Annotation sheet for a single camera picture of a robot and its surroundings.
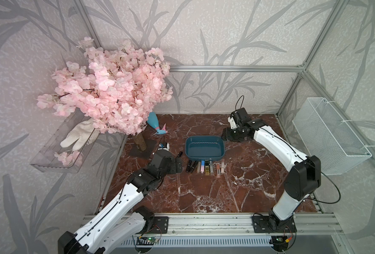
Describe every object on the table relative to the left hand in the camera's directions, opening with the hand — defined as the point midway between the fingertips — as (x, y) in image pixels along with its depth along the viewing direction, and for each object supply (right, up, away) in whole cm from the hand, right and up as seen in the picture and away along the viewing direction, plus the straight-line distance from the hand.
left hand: (175, 161), depth 77 cm
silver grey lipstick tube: (+19, -6, +15) cm, 26 cm away
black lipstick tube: (0, 0, +21) cm, 21 cm away
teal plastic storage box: (+16, +3, +25) cm, 30 cm away
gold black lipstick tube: (+17, -7, +13) cm, 22 cm away
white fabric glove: (-38, +14, -10) cm, 41 cm away
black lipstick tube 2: (+6, -6, +16) cm, 18 cm away
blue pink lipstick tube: (+14, -6, +14) cm, 21 cm away
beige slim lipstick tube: (+12, -7, +14) cm, 19 cm away
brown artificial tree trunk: (-23, +9, +13) cm, 28 cm away
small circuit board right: (+49, -37, -5) cm, 62 cm away
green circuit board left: (-13, -36, -5) cm, 38 cm away
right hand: (+26, +12, +9) cm, 30 cm away
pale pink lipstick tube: (+26, -6, +15) cm, 31 cm away
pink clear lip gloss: (+23, -7, +14) cm, 28 cm away
